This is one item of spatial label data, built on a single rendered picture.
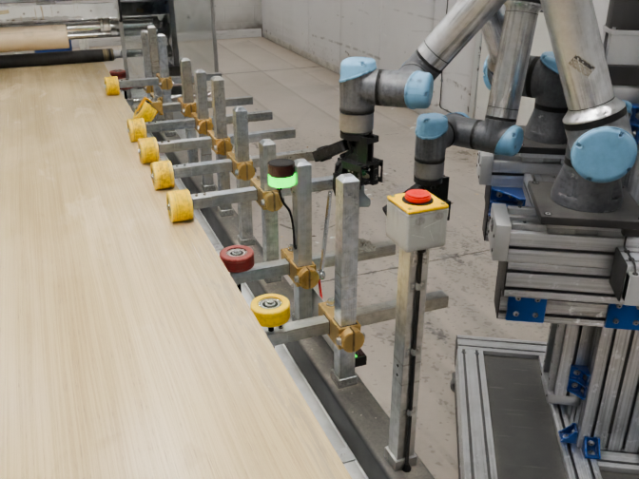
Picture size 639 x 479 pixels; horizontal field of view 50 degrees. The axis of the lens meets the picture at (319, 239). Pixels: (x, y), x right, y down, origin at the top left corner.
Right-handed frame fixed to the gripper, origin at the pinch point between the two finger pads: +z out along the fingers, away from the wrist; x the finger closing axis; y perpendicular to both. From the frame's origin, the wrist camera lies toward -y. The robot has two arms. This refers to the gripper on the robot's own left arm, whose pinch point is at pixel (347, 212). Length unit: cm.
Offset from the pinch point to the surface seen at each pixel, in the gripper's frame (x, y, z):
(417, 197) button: -28, 43, -24
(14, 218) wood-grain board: -52, -71, 9
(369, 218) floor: 168, -153, 99
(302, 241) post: -10.0, -4.5, 5.9
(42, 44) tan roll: 33, -262, -3
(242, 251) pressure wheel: -19.9, -14.9, 8.9
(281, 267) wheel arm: -12.2, -9.8, 13.9
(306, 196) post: -9.0, -4.1, -5.3
